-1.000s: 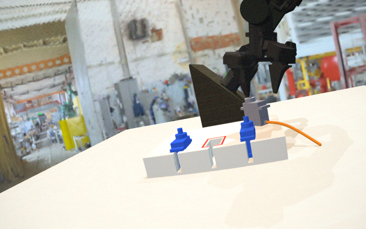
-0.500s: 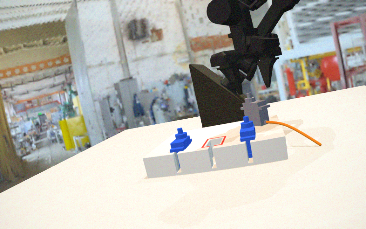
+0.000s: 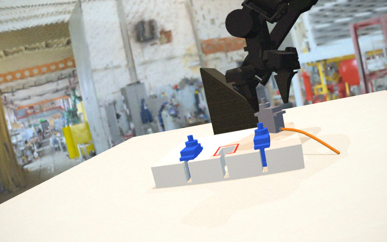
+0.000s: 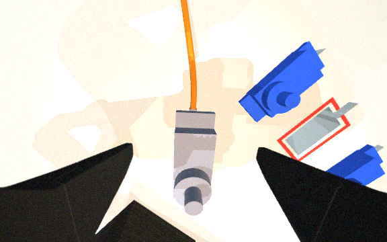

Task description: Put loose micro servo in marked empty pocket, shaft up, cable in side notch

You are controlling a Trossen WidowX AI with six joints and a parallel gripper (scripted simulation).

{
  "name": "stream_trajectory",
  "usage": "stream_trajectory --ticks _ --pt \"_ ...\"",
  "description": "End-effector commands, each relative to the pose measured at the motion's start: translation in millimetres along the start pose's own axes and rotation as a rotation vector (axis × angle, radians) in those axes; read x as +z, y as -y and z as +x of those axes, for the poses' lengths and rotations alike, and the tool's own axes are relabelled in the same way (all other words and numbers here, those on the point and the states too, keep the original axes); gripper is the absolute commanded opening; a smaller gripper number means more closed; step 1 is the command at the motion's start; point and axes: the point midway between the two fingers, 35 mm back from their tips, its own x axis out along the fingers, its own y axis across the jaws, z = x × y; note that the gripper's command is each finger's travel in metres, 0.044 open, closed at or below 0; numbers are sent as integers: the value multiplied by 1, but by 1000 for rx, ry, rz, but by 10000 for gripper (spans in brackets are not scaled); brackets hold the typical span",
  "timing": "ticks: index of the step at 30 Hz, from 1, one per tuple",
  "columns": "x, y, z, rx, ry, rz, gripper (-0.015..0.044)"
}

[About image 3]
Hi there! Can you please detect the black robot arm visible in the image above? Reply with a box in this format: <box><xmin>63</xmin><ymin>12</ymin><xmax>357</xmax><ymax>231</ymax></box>
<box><xmin>225</xmin><ymin>0</ymin><xmax>318</xmax><ymax>70</ymax></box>

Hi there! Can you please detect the grey servo motor with orange cable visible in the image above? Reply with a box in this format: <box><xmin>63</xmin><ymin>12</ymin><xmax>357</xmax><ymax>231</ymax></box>
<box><xmin>254</xmin><ymin>98</ymin><xmax>340</xmax><ymax>155</ymax></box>

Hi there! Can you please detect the cream flat deck plate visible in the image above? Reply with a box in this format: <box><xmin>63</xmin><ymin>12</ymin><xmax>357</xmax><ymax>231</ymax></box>
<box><xmin>151</xmin><ymin>123</ymin><xmax>305</xmax><ymax>188</ymax></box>

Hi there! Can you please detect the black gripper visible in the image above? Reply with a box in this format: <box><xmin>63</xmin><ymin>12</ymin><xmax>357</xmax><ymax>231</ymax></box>
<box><xmin>225</xmin><ymin>37</ymin><xmax>300</xmax><ymax>112</ymax></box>

